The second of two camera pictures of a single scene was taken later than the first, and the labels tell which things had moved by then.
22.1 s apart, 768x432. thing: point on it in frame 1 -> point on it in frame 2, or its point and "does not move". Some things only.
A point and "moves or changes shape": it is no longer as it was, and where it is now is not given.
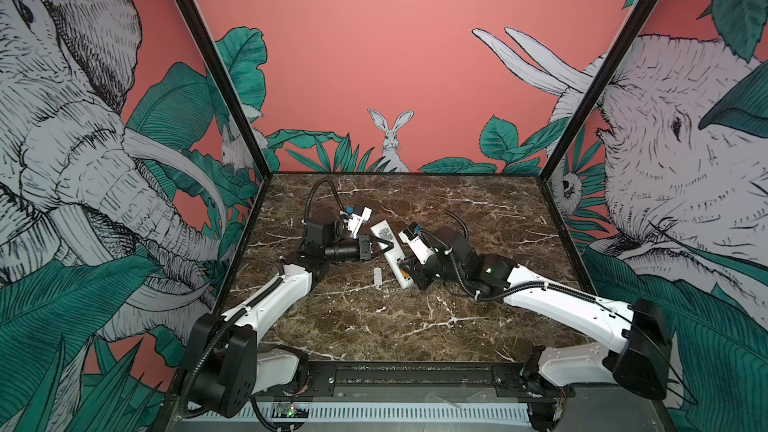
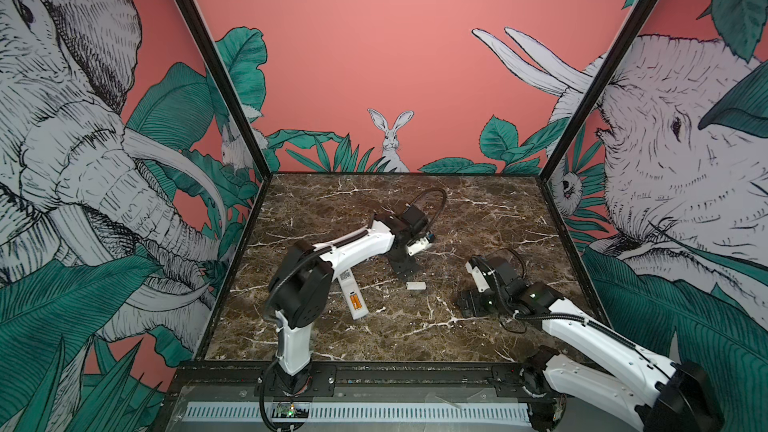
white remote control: (395, 255) moves or changes shape
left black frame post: (229, 86) does not move
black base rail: (467, 381) does not move
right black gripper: (418, 274) -> (473, 295)
